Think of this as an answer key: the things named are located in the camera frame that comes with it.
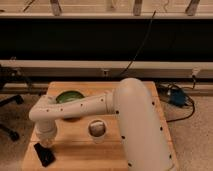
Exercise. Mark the black rectangular eraser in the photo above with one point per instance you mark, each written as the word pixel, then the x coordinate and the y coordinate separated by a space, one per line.
pixel 45 155

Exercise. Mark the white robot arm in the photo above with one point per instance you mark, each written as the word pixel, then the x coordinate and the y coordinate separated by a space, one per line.
pixel 144 142

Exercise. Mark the green bowl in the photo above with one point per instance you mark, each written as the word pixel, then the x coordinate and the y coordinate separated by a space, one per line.
pixel 68 96

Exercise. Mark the white paper cup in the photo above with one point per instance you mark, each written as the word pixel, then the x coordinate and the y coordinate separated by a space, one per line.
pixel 97 130

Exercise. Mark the blue connector box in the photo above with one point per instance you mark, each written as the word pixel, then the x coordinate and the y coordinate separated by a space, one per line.
pixel 177 98

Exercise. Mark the black office chair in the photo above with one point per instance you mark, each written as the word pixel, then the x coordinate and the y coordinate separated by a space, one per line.
pixel 5 73

